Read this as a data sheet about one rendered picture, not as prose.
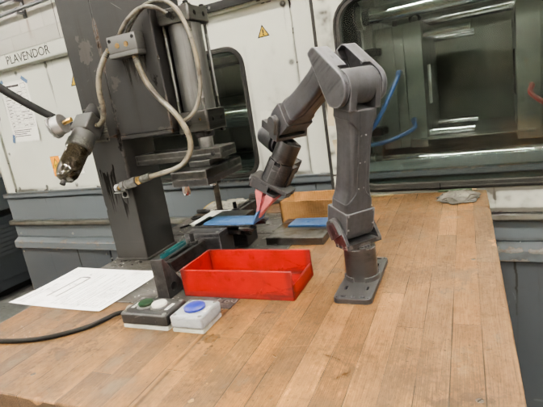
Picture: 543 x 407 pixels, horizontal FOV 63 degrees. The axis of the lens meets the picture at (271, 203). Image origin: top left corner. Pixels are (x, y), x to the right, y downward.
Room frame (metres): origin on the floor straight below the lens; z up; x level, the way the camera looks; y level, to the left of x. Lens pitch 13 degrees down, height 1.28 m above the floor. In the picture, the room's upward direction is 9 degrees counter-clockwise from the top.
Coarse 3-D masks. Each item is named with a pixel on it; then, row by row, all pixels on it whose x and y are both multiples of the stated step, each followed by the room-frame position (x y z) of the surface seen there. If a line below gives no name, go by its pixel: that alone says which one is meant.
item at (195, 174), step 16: (208, 144) 1.12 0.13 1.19; (224, 144) 1.14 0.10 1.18; (144, 160) 1.17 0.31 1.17; (160, 160) 1.15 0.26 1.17; (176, 160) 1.13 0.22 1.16; (192, 160) 1.11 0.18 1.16; (208, 160) 1.08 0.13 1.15; (224, 160) 1.14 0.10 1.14; (240, 160) 1.18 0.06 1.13; (176, 176) 1.05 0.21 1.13; (192, 176) 1.03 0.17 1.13; (208, 176) 1.02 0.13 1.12; (224, 176) 1.09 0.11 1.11
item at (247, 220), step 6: (216, 216) 1.15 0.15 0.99; (222, 216) 1.14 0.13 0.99; (228, 216) 1.13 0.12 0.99; (234, 216) 1.12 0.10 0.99; (240, 216) 1.11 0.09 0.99; (246, 216) 1.11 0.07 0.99; (252, 216) 1.10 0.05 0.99; (258, 216) 1.05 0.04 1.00; (210, 222) 1.09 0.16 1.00; (216, 222) 1.08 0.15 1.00; (222, 222) 1.08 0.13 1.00; (228, 222) 1.07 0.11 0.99; (234, 222) 1.06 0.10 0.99; (240, 222) 1.05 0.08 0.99; (246, 222) 1.05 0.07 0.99; (252, 222) 1.04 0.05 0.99
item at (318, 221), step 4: (296, 220) 1.23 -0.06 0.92; (300, 220) 1.23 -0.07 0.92; (304, 220) 1.22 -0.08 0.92; (312, 220) 1.21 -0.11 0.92; (316, 220) 1.20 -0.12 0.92; (320, 220) 1.20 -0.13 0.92; (324, 220) 1.19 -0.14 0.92; (288, 224) 1.20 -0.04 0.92; (292, 224) 1.20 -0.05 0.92; (296, 224) 1.19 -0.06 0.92; (300, 224) 1.19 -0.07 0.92; (304, 224) 1.18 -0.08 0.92; (308, 224) 1.18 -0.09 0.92; (312, 224) 1.17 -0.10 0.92; (316, 224) 1.16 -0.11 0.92; (320, 224) 1.16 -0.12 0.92; (324, 224) 1.15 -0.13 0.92
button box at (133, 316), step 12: (168, 300) 0.80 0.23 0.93; (180, 300) 0.79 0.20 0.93; (120, 312) 0.82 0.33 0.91; (132, 312) 0.78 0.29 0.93; (144, 312) 0.77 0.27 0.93; (156, 312) 0.76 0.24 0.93; (168, 312) 0.75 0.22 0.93; (96, 324) 0.80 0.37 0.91; (132, 324) 0.77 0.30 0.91; (144, 324) 0.76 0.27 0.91; (156, 324) 0.75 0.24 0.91; (168, 324) 0.74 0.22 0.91; (48, 336) 0.77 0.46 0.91; (60, 336) 0.78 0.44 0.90
